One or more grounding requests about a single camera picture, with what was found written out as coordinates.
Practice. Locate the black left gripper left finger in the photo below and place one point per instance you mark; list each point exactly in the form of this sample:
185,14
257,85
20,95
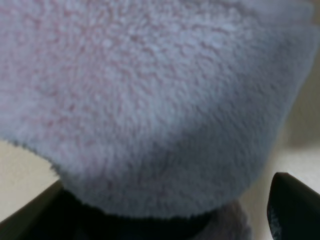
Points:
54,215

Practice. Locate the lilac towel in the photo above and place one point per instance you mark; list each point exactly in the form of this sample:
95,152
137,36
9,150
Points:
159,112

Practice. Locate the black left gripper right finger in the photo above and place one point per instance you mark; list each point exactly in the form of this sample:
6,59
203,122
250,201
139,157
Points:
293,209

